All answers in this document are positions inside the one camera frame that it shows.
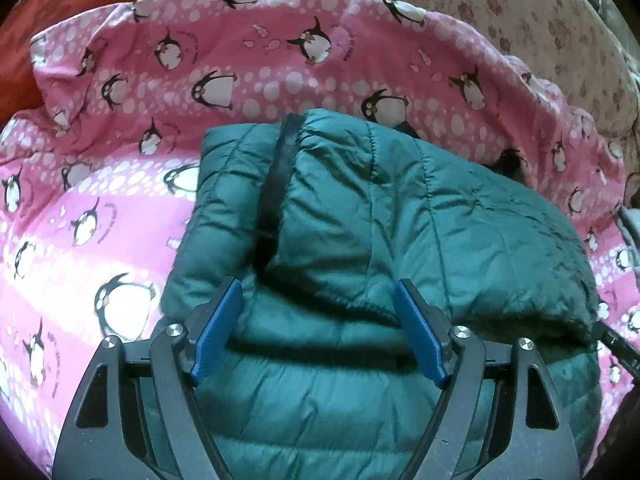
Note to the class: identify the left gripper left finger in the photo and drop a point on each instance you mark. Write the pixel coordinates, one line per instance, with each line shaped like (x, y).
(106, 434)

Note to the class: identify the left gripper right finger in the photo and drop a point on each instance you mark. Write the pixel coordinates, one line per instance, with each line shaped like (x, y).
(527, 434)

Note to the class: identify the green quilted puffer jacket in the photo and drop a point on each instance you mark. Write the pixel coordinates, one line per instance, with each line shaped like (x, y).
(319, 216)

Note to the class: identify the pink penguin print blanket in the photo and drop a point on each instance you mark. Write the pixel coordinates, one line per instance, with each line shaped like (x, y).
(99, 182)

